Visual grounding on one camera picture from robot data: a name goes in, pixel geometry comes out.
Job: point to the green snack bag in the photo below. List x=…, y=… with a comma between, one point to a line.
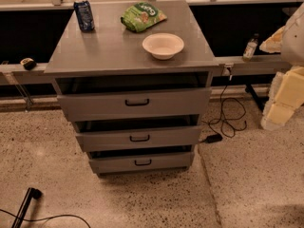
x=142, y=16

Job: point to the blue soda can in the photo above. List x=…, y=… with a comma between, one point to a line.
x=84, y=15

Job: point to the grey bottom drawer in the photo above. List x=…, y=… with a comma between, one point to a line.
x=141, y=162

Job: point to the black tape measure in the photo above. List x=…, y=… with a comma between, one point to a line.
x=28, y=63

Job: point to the white bowl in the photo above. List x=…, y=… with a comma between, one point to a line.
x=163, y=46

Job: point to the grey drawer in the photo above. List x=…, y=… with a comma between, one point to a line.
x=126, y=105
x=141, y=162
x=138, y=138

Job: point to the grey drawer cabinet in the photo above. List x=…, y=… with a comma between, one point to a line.
x=111, y=59

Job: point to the grey metal rail bench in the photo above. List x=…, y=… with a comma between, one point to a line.
x=258, y=65

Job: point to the grey middle drawer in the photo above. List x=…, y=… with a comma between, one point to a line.
x=138, y=138

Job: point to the black stand leg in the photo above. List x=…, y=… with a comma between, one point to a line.
x=32, y=193

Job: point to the small clear bottle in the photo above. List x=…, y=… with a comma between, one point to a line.
x=250, y=48

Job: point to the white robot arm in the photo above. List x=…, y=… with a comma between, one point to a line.
x=292, y=48

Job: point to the grey top drawer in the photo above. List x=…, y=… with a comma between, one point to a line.
x=126, y=105

